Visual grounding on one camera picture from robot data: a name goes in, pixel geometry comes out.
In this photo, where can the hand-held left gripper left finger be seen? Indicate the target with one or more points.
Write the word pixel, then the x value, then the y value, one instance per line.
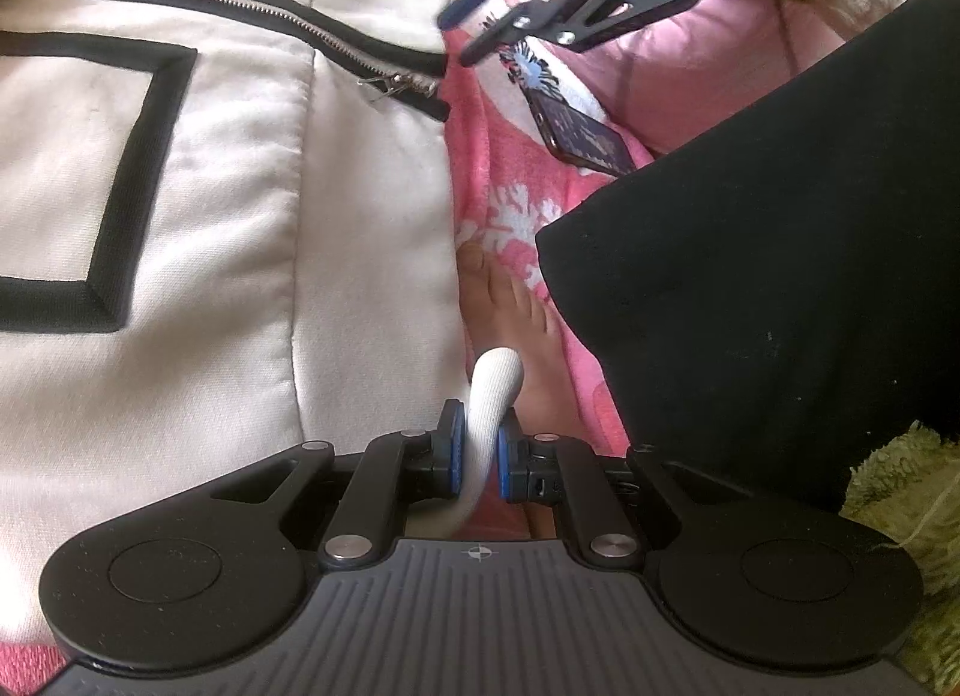
pixel 452 456

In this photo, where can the person's left foot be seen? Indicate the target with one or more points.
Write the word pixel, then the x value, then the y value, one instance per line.
pixel 517 321

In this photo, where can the beige hooded zip jacket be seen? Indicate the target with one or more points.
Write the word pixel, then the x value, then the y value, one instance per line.
pixel 225 216

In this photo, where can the light pink cloth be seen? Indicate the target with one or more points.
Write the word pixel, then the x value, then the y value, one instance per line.
pixel 712 81

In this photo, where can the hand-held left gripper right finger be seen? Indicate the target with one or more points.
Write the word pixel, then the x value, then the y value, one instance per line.
pixel 511 463

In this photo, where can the person's black trousers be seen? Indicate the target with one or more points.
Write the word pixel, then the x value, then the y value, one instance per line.
pixel 750 253

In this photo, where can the pink floral blanket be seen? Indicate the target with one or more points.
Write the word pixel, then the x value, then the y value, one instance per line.
pixel 487 163

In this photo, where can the black smartphone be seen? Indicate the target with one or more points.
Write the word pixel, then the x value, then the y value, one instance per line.
pixel 581 133

